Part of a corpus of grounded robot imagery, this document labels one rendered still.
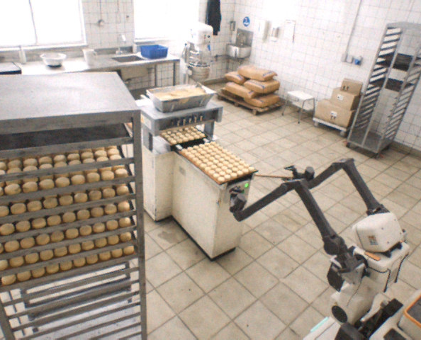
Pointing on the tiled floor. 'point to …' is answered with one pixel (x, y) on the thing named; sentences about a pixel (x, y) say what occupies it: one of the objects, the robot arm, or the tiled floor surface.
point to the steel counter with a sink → (118, 65)
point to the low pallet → (249, 104)
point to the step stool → (301, 102)
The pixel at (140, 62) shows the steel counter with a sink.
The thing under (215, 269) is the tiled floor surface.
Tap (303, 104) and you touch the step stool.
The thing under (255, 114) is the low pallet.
